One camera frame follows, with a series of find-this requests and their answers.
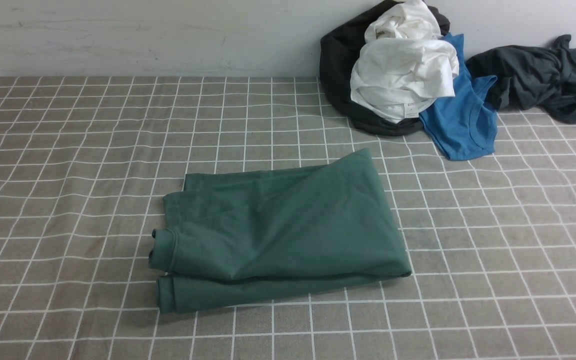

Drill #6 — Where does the green long sleeve shirt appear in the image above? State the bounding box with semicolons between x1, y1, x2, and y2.
148;148;412;313

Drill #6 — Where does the white crumpled shirt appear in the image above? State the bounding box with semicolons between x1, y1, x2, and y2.
349;0;460;124

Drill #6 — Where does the dark grey crumpled shirt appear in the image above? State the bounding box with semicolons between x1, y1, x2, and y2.
465;34;576;125

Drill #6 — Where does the black garment in pile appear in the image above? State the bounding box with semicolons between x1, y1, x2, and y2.
318;0;450;137

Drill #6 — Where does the blue tank top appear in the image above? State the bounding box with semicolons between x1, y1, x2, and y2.
420;33;498;161

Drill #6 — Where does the grey checkered tablecloth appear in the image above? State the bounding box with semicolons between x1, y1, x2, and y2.
0;76;576;360

